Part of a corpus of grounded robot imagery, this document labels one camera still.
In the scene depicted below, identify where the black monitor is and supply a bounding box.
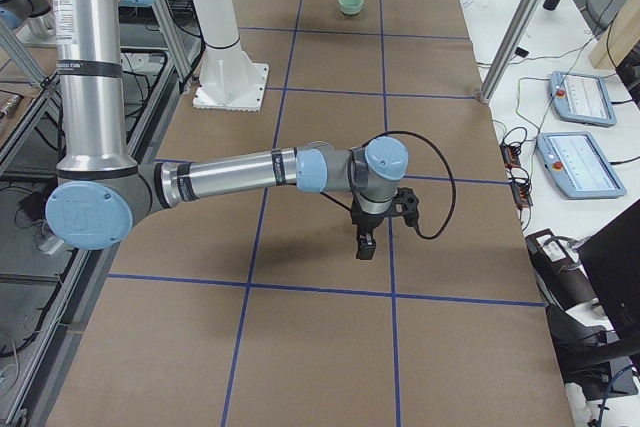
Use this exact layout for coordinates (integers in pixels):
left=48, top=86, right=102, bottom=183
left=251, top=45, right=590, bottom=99
left=579, top=202, right=639, bottom=339

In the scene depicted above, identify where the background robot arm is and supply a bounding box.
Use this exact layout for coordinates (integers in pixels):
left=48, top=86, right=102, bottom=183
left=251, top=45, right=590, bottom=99
left=1, top=0, right=55, bottom=40

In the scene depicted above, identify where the far teach pendant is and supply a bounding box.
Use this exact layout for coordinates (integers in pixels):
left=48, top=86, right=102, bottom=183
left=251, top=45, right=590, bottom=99
left=549, top=71, right=617, bottom=127

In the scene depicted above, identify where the white pedestal column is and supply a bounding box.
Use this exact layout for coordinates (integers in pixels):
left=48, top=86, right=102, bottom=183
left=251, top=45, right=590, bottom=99
left=192, top=0, right=269, bottom=112

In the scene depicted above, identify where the near orange usb hub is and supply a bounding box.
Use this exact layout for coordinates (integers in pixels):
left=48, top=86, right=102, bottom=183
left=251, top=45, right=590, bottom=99
left=509, top=180, right=533, bottom=210

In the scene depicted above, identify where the aluminium frame post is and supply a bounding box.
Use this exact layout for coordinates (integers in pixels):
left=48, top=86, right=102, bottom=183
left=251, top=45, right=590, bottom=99
left=478, top=0, right=541, bottom=104

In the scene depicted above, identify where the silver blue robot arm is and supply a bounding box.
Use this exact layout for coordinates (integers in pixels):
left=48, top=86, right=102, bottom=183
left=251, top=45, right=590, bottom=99
left=45, top=0, right=418, bottom=260

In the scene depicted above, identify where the black camera cable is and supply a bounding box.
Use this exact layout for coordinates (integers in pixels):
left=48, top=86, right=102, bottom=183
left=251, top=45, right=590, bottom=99
left=359, top=131, right=457, bottom=240

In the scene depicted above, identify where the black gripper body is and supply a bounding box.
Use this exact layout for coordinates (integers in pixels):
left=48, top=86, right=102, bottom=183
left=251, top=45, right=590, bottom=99
left=350, top=195, right=392, bottom=237

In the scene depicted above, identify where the teach pendant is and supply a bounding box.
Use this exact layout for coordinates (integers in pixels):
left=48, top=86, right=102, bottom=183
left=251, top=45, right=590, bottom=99
left=536, top=131, right=627, bottom=200
left=549, top=71, right=617, bottom=127

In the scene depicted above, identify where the green ceramic bowl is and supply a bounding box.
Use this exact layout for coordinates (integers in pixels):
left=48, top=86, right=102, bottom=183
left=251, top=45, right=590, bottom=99
left=337, top=0, right=365, bottom=16

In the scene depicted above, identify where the white power strip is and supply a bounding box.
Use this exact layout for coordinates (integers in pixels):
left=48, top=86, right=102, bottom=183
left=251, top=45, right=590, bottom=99
left=36, top=223, right=64, bottom=255

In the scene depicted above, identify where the near teach pendant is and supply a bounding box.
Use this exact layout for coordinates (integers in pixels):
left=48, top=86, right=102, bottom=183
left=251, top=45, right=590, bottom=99
left=536, top=131, right=627, bottom=200

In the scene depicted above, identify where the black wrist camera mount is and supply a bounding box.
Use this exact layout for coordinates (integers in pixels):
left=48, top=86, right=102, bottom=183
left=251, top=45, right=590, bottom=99
left=390, top=187, right=419, bottom=228

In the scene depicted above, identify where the wooden board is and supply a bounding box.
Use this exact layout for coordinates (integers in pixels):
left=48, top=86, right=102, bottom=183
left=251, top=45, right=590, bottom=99
left=589, top=0, right=639, bottom=70

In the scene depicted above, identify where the orange usb hub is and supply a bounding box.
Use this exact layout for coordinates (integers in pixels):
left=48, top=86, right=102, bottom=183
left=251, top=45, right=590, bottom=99
left=500, top=143, right=521, bottom=169
left=509, top=180, right=533, bottom=210

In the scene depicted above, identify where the far orange usb hub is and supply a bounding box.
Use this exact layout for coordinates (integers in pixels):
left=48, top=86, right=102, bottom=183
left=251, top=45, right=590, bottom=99
left=500, top=143, right=521, bottom=169

